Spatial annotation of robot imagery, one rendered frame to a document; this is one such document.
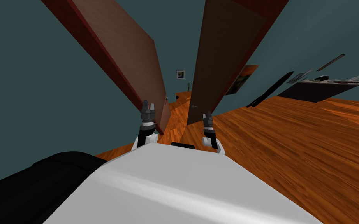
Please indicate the brown wooden door leaf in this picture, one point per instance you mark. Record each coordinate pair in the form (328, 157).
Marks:
(129, 62)
(220, 56)

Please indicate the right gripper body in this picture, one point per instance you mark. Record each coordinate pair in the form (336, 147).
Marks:
(208, 123)

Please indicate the small dark plant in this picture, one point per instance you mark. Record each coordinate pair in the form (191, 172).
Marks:
(189, 87)

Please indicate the dark wall shelf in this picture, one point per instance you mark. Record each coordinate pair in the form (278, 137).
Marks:
(330, 62)

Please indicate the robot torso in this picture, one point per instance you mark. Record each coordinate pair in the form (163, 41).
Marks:
(173, 186)

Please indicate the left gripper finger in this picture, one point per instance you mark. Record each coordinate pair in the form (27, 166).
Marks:
(152, 107)
(145, 105)

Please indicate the long black floor object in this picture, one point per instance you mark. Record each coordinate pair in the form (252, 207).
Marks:
(271, 88)

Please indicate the dark desk with clutter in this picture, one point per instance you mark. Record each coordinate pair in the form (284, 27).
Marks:
(316, 90)

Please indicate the small framed wall picture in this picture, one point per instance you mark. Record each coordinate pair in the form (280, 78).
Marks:
(180, 74)

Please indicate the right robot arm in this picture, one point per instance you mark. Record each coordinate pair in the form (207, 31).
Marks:
(212, 141)

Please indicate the orange wall painting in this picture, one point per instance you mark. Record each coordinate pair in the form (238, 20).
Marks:
(241, 79)

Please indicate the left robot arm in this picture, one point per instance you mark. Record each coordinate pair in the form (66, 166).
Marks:
(36, 189)

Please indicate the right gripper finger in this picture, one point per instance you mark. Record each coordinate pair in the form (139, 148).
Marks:
(205, 117)
(210, 115)

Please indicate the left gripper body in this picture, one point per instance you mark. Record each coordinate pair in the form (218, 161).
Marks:
(147, 116)

